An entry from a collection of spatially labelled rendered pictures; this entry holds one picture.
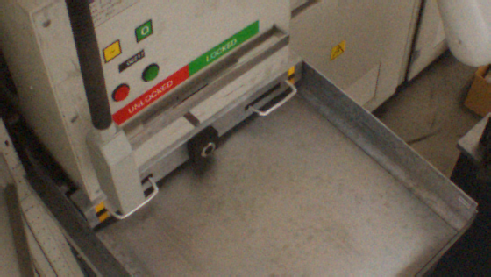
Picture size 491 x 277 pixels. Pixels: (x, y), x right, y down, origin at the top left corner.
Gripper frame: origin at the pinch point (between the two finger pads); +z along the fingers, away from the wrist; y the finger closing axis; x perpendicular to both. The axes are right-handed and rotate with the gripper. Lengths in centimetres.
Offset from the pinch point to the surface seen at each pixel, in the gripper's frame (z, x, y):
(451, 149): 102, 15, -76
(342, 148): 15.6, -27.1, -10.0
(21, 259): 15, -83, 26
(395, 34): 60, -13, -88
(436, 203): 15.0, -6.7, 0.1
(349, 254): 15.0, -22.8, 13.3
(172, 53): -15, -56, -3
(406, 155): 11.5, -14.1, -7.8
